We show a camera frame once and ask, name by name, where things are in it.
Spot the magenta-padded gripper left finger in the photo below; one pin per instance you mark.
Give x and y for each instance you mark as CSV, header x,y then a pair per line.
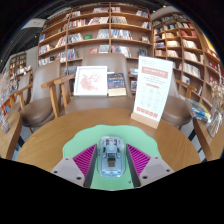
x,y
83,159

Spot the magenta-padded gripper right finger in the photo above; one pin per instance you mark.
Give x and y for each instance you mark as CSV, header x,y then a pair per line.
x,y
140,159

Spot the transparent blue computer mouse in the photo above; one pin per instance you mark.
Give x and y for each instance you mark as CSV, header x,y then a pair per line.
x,y
111,156

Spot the green smiley mouse pad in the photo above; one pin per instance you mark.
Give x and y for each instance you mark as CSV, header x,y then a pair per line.
x,y
80,140

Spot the white sign on wooden base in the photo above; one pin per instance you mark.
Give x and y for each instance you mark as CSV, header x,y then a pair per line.
x,y
153,90

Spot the stack of colourful books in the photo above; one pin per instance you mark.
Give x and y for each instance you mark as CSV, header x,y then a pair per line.
x,y
199,110

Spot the white framed floral picture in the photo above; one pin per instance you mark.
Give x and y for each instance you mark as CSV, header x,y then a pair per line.
x,y
90,81

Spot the dark cover book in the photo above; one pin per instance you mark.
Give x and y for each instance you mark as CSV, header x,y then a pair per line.
x,y
116,83

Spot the light blue book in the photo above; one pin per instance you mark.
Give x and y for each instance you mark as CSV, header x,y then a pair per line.
x,y
133,71

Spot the small distant wooden bookshelf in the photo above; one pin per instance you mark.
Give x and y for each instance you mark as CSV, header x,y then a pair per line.
x,y
17,63

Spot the large wooden bookshelf unit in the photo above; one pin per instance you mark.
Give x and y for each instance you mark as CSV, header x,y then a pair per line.
x,y
186,46
93,33

